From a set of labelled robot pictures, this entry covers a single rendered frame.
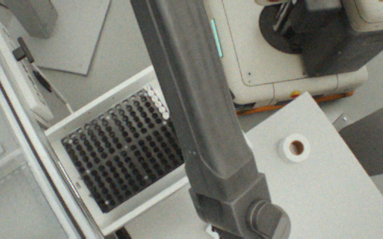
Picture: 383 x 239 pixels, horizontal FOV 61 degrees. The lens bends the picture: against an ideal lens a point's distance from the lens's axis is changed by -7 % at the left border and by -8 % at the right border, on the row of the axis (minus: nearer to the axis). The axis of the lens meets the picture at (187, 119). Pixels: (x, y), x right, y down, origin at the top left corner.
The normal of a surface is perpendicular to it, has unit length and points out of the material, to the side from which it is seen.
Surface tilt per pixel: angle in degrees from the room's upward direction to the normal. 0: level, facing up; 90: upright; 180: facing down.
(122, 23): 0
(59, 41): 3
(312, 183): 0
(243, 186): 41
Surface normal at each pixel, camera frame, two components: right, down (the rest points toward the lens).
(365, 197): 0.04, -0.25
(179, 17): 0.61, 0.11
